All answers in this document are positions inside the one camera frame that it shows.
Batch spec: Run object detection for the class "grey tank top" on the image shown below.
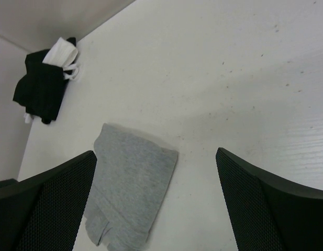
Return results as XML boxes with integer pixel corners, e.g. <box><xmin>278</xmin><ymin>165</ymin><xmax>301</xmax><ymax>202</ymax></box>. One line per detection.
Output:
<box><xmin>84</xmin><ymin>123</ymin><xmax>178</xmax><ymax>250</ymax></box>

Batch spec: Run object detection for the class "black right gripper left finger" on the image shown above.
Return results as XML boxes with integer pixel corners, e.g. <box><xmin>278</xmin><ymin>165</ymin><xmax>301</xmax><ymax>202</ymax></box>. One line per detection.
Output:
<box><xmin>0</xmin><ymin>151</ymin><xmax>96</xmax><ymax>250</ymax></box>

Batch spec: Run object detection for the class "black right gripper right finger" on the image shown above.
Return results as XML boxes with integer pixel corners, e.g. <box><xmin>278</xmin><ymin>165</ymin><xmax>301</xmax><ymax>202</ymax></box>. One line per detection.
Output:
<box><xmin>216</xmin><ymin>147</ymin><xmax>323</xmax><ymax>250</ymax></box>

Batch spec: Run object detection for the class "black folded tank top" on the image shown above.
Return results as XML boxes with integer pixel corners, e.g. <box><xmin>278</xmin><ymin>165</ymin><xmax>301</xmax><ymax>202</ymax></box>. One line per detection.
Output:
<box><xmin>13</xmin><ymin>36</ymin><xmax>77</xmax><ymax>125</ymax></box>

